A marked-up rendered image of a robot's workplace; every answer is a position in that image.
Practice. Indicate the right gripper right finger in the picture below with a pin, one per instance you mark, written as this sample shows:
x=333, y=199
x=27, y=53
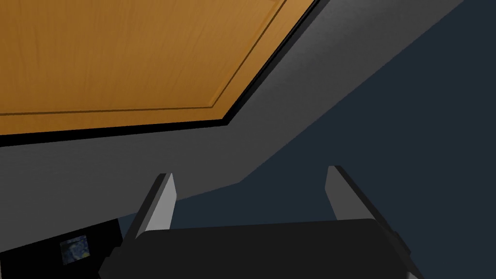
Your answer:
x=348, y=201

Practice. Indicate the black framed picture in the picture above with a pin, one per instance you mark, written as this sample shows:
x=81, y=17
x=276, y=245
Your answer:
x=73, y=250

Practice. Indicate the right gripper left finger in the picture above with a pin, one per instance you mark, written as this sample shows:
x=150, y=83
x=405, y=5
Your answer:
x=159, y=209

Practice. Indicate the brown wooden door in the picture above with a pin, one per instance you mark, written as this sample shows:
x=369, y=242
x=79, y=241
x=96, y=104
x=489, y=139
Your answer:
x=116, y=58

